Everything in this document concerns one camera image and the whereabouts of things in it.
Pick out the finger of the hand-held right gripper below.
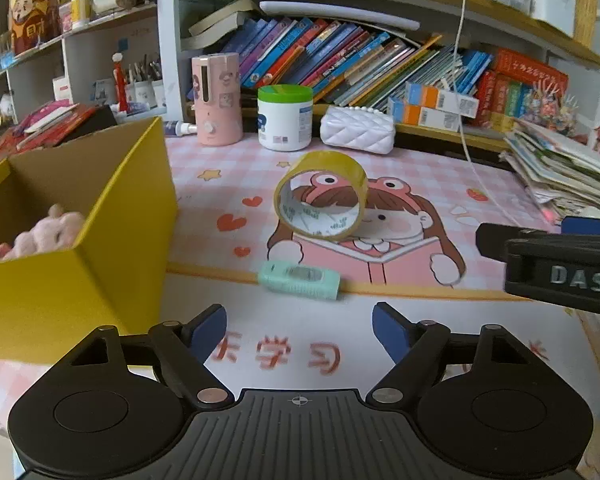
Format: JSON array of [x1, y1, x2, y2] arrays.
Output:
[[475, 222, 600, 262], [561, 216, 600, 237]]

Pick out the row of leaning books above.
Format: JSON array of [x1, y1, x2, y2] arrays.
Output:
[[236, 16, 496, 112]]

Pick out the white quilted box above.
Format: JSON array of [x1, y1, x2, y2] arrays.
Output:
[[319, 105, 397, 154]]

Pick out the pink cartoon dispenser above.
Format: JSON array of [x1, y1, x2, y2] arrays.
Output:
[[190, 52, 244, 147]]

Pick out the yellow tape roll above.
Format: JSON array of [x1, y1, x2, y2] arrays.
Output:
[[273, 151, 369, 242]]

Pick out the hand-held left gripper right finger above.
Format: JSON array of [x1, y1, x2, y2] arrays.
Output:
[[370, 302, 531, 409]]

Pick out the orange blue boxes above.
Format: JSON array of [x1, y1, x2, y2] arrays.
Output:
[[386, 82, 481, 132]]

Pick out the white long tube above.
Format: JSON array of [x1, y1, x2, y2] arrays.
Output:
[[258, 0, 421, 32]]

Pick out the white pen holder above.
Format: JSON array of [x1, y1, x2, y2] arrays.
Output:
[[92, 62, 167, 111]]

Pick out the stack of paper booklets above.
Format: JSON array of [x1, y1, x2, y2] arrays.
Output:
[[499, 119, 600, 222]]

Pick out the pink checkered tablecloth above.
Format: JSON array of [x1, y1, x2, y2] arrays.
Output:
[[0, 355, 62, 428]]

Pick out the green correction tape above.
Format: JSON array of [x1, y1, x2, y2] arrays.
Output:
[[257, 259, 341, 302]]

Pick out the cartoon printed desk mat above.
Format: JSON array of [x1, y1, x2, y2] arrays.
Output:
[[164, 132, 600, 413]]

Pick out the red boxed book set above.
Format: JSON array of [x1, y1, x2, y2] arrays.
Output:
[[474, 48, 572, 129]]

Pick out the white shelf unit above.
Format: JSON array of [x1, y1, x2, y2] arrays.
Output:
[[0, 2, 164, 127]]

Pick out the colourful spiky toy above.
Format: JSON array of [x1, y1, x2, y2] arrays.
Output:
[[521, 82, 582, 134]]

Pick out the stack of flat books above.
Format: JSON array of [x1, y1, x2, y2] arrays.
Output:
[[187, 0, 261, 52]]

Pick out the yellow cardboard box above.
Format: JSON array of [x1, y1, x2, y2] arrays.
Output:
[[0, 116, 180, 367]]

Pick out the white jar green lid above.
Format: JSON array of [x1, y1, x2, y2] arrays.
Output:
[[256, 84, 315, 152]]

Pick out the white tube bottle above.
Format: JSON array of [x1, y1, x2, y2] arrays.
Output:
[[163, 119, 199, 138]]

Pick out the white box red label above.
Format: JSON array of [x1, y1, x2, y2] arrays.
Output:
[[52, 75, 74, 107]]

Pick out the red figure pen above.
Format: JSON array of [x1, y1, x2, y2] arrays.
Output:
[[111, 52, 131, 114]]

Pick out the fortune god figure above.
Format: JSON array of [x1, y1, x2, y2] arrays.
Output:
[[9, 0, 64, 57]]

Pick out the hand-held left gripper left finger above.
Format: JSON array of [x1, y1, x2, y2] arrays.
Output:
[[67, 304, 237, 410]]

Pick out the pink plush pig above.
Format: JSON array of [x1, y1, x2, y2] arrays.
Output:
[[0, 203, 87, 261]]

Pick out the white bottle yellow label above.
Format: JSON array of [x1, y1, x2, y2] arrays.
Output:
[[69, 0, 92, 31]]

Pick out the red paper sheets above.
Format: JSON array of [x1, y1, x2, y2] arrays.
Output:
[[0, 101, 99, 167]]

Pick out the white cable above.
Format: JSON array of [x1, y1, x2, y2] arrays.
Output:
[[451, 0, 532, 229]]

